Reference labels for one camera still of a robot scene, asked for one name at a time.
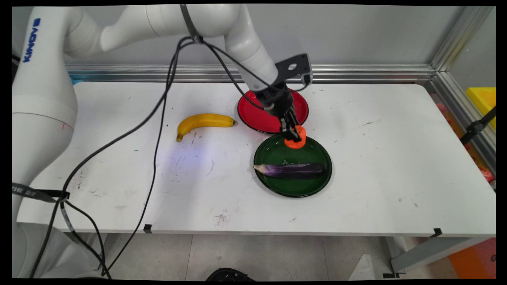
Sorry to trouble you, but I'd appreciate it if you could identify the thick black cable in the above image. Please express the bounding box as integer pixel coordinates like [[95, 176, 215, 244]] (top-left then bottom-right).
[[29, 36, 196, 279]]

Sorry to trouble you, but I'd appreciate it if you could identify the red plate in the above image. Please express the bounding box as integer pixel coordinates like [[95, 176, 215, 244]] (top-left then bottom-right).
[[238, 89, 309, 134]]

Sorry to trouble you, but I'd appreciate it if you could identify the yellow banana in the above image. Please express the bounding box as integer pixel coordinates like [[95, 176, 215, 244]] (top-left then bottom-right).
[[176, 113, 236, 142]]

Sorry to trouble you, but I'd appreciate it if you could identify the white table leg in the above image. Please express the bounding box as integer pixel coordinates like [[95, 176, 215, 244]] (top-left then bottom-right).
[[95, 233, 113, 274]]

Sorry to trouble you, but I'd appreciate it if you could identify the orange box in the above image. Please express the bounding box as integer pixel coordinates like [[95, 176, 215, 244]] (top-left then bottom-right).
[[448, 237, 496, 279]]

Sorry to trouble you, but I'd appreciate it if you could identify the thin black cable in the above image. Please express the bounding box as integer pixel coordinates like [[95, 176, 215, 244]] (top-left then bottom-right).
[[101, 40, 187, 277]]

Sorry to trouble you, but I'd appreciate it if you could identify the black round object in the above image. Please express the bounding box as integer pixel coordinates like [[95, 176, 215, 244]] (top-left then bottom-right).
[[206, 268, 256, 281]]

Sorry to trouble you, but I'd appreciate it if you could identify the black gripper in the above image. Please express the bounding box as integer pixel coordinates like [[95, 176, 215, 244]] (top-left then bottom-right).
[[253, 81, 302, 142]]

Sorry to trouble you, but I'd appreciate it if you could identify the white table leg bar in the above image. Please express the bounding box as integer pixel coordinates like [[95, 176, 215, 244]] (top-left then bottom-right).
[[389, 237, 492, 274]]

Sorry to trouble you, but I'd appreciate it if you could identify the yellow box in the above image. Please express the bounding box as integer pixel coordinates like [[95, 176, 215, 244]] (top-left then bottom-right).
[[465, 87, 496, 131]]

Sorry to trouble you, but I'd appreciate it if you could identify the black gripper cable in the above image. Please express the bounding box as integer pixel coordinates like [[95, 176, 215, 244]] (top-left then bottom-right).
[[200, 40, 276, 110]]

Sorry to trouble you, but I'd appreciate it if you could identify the slanted aluminium frame rail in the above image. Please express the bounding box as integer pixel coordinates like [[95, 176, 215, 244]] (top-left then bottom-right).
[[430, 6, 496, 175]]

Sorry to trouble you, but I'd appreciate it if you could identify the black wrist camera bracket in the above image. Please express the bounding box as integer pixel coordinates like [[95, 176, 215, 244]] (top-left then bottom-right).
[[275, 53, 313, 86]]

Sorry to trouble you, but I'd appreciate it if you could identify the dark green plate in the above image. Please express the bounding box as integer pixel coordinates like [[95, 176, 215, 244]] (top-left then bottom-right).
[[253, 134, 333, 198]]

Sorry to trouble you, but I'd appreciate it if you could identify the orange carrot piece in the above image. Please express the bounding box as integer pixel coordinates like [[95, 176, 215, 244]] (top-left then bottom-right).
[[284, 125, 307, 150]]

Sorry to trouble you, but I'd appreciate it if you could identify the long aluminium frame rail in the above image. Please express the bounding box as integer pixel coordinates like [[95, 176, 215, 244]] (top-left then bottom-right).
[[65, 63, 436, 84]]

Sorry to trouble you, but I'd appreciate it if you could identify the purple eggplant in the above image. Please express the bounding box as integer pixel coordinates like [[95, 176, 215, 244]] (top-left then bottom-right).
[[253, 162, 326, 179]]

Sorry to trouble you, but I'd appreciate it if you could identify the black velcro strap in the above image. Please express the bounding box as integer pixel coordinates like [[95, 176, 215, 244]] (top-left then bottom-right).
[[12, 182, 71, 203]]

